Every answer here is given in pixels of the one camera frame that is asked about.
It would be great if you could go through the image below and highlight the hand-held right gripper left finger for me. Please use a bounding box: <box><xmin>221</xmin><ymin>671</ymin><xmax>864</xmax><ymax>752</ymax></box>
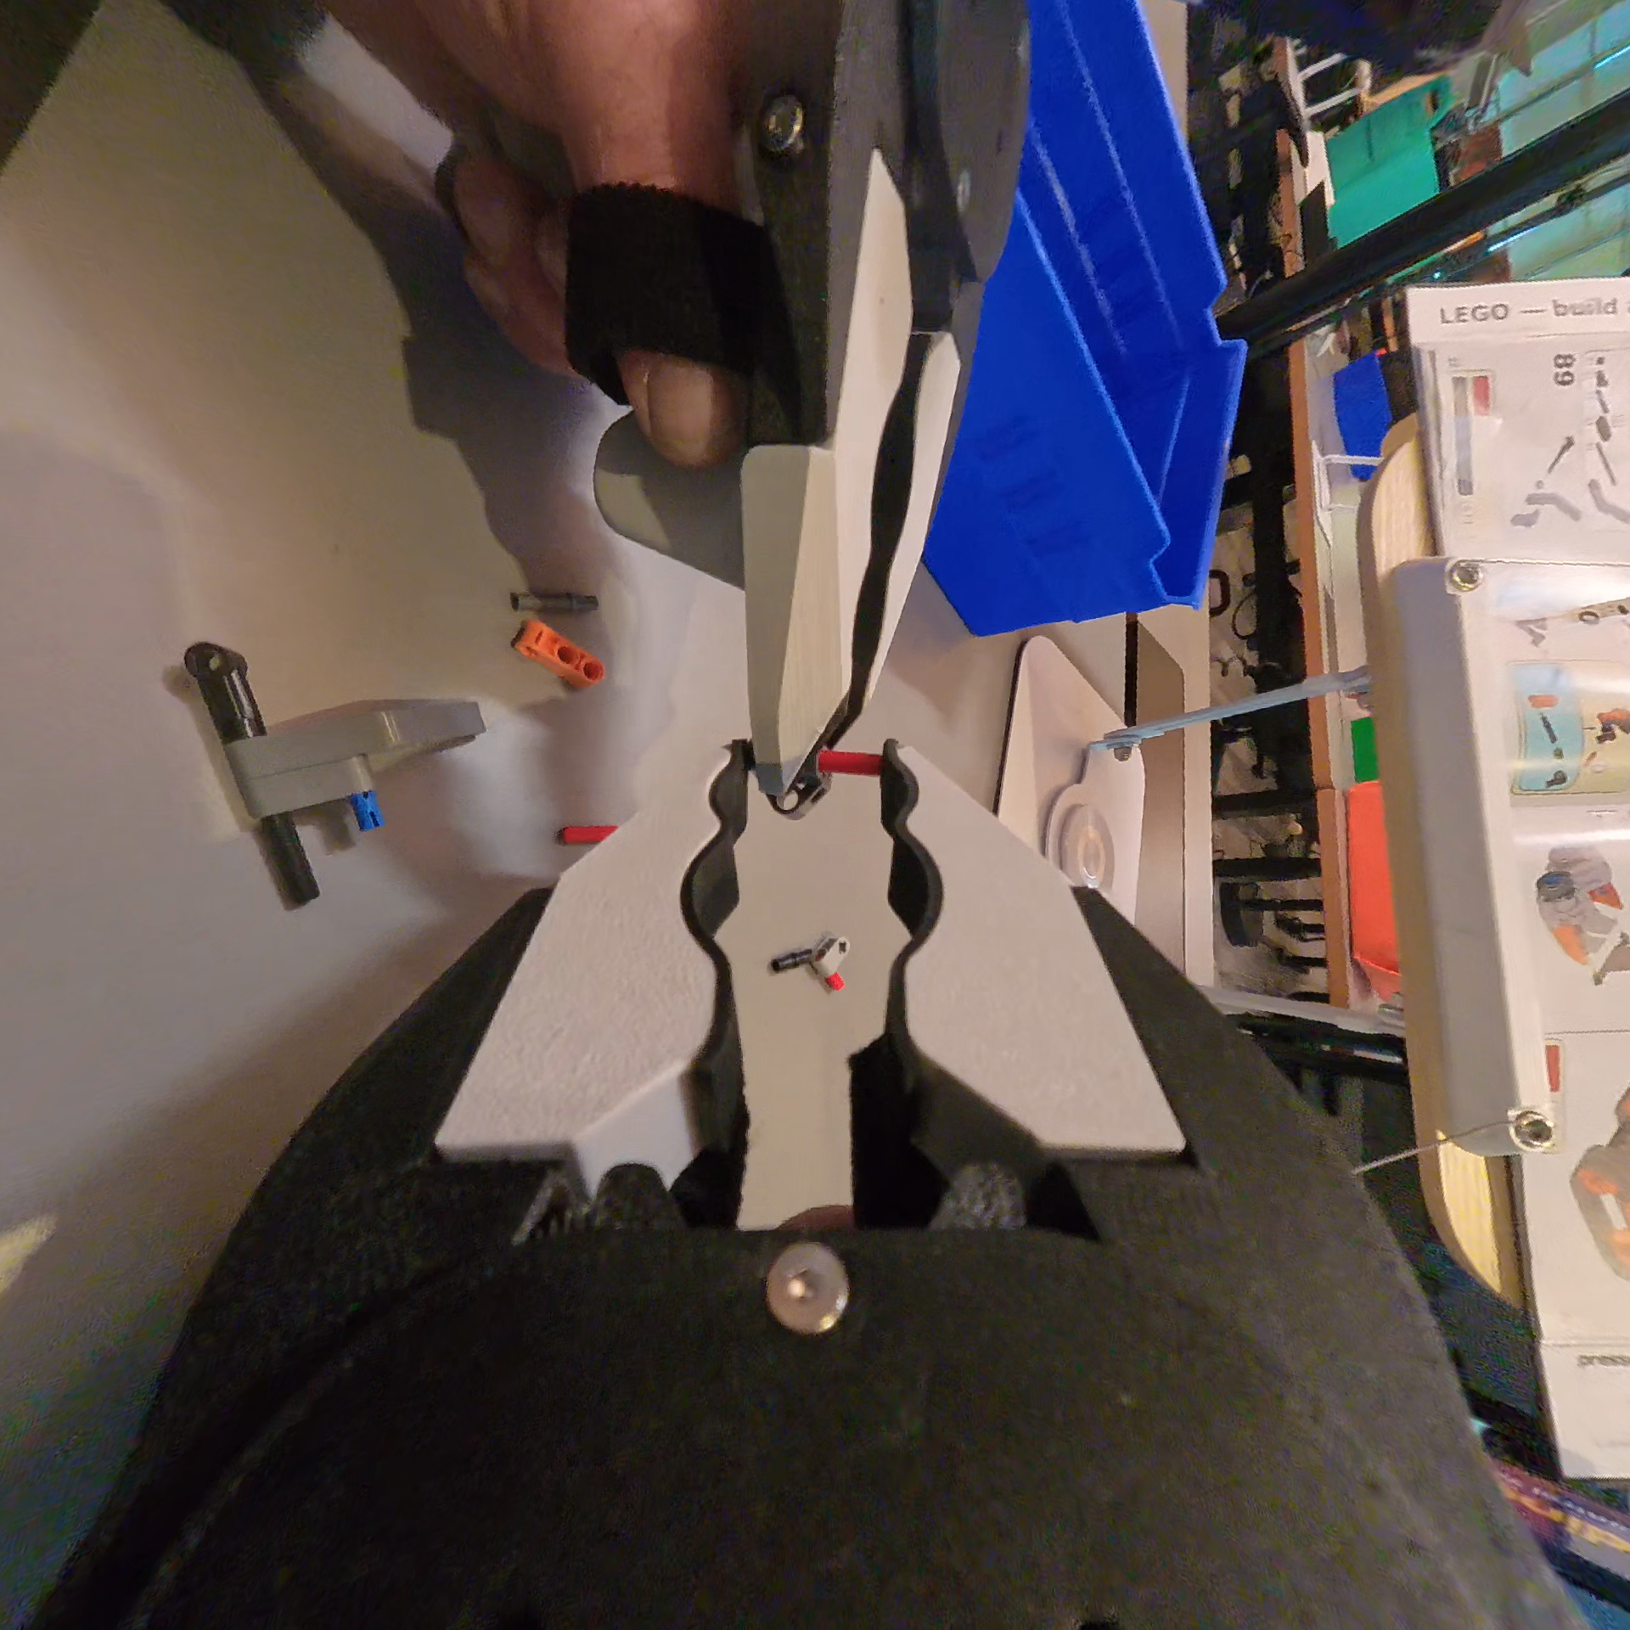
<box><xmin>431</xmin><ymin>742</ymin><xmax>756</xmax><ymax>1224</ymax></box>

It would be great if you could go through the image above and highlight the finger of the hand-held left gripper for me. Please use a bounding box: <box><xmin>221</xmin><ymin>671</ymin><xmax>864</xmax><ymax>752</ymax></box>
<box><xmin>814</xmin><ymin>329</ymin><xmax>966</xmax><ymax>773</ymax></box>
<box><xmin>742</xmin><ymin>151</ymin><xmax>921</xmax><ymax>797</ymax></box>

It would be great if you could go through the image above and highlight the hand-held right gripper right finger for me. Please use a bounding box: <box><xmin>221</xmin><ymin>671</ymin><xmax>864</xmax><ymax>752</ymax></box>
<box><xmin>850</xmin><ymin>737</ymin><xmax>1192</xmax><ymax>1224</ymax></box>

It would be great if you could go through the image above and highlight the orange connector piece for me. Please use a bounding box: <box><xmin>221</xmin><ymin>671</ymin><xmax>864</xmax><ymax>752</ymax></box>
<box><xmin>512</xmin><ymin>620</ymin><xmax>606</xmax><ymax>688</ymax></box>

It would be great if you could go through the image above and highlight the person's left hand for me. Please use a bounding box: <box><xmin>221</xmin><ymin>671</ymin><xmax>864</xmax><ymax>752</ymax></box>
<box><xmin>323</xmin><ymin>0</ymin><xmax>767</xmax><ymax>468</ymax></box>

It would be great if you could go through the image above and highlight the blue plastic bin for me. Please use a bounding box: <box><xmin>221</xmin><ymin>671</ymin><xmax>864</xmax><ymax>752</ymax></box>
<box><xmin>923</xmin><ymin>0</ymin><xmax>1249</xmax><ymax>638</ymax></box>

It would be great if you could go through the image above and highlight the orange storage bin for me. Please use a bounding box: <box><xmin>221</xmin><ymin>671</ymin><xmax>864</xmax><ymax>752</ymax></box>
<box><xmin>1342</xmin><ymin>778</ymin><xmax>1406</xmax><ymax>1008</ymax></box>

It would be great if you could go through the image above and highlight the grey beam black axle assembly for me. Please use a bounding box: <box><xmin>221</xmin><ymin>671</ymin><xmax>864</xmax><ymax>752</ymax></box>
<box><xmin>181</xmin><ymin>640</ymin><xmax>488</xmax><ymax>909</ymax></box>

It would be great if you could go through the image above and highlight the small blue bin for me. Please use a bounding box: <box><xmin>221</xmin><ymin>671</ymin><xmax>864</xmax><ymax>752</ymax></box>
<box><xmin>1330</xmin><ymin>351</ymin><xmax>1396</xmax><ymax>479</ymax></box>

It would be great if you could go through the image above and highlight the white booklet holder board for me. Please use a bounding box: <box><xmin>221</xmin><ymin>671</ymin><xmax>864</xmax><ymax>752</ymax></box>
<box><xmin>1375</xmin><ymin>555</ymin><xmax>1569</xmax><ymax>1162</ymax></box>

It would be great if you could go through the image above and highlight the light wooden backing board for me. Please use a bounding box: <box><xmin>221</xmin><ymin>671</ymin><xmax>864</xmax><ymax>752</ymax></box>
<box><xmin>1353</xmin><ymin>413</ymin><xmax>1530</xmax><ymax>1305</ymax></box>

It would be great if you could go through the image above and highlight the white instruction sheet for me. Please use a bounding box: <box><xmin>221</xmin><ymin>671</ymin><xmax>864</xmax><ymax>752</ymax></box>
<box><xmin>1400</xmin><ymin>277</ymin><xmax>1630</xmax><ymax>1479</ymax></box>

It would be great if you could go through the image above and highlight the black metal post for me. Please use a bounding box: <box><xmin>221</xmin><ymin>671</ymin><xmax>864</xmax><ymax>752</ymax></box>
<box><xmin>1217</xmin><ymin>114</ymin><xmax>1630</xmax><ymax>353</ymax></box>

